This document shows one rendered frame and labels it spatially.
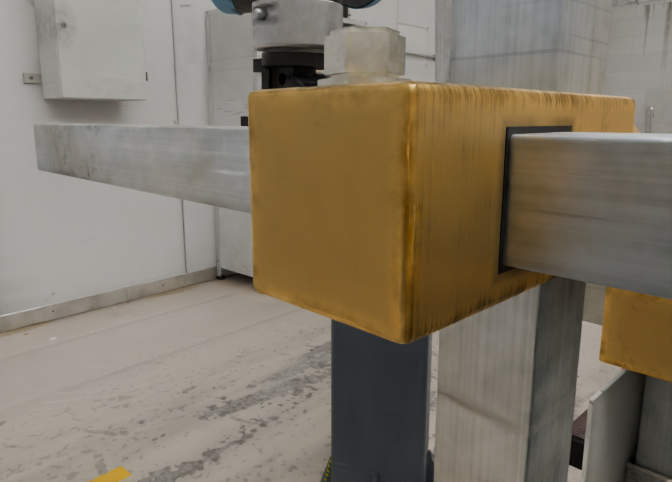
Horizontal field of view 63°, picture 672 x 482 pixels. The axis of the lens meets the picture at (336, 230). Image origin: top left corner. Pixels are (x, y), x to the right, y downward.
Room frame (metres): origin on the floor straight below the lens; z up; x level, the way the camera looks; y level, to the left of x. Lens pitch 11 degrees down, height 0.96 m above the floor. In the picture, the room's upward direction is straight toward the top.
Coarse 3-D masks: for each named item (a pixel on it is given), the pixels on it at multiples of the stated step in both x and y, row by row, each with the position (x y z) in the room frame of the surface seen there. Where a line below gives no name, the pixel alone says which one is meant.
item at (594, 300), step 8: (592, 288) 0.35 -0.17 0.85; (600, 288) 0.34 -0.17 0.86; (592, 296) 0.35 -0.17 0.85; (600, 296) 0.34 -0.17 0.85; (584, 304) 0.35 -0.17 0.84; (592, 304) 0.35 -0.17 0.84; (600, 304) 0.34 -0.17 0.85; (584, 312) 0.35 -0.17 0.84; (592, 312) 0.35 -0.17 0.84; (600, 312) 0.34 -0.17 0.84; (584, 320) 0.35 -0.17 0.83; (592, 320) 0.35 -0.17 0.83; (600, 320) 0.34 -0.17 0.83
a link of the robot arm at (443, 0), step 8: (440, 0) 1.15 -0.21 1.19; (448, 0) 1.13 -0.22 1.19; (440, 8) 1.15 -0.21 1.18; (448, 8) 1.13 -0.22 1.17; (440, 16) 1.15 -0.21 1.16; (448, 16) 1.14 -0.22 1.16; (440, 24) 1.15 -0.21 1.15; (448, 24) 1.14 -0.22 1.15; (440, 32) 1.16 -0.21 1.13; (448, 32) 1.14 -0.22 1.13; (440, 40) 1.16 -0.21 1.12; (448, 40) 1.14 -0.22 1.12; (440, 48) 1.16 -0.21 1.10; (448, 48) 1.14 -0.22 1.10; (440, 56) 1.16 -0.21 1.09; (448, 56) 1.15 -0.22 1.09; (440, 64) 1.16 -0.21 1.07; (448, 64) 1.15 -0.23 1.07; (440, 72) 1.17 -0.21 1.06; (448, 72) 1.15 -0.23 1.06; (440, 80) 1.17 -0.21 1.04; (448, 80) 1.15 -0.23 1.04
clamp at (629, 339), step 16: (608, 288) 0.31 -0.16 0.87; (608, 304) 0.31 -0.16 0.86; (624, 304) 0.30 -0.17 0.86; (640, 304) 0.29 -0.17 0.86; (656, 304) 0.29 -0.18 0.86; (608, 320) 0.31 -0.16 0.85; (624, 320) 0.30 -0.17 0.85; (640, 320) 0.29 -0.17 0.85; (656, 320) 0.29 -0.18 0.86; (608, 336) 0.31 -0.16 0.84; (624, 336) 0.30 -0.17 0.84; (640, 336) 0.29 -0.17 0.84; (656, 336) 0.29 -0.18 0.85; (608, 352) 0.30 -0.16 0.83; (624, 352) 0.30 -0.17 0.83; (640, 352) 0.29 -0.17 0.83; (656, 352) 0.29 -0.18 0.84; (624, 368) 0.30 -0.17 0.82; (640, 368) 0.29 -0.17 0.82; (656, 368) 0.29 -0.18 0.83
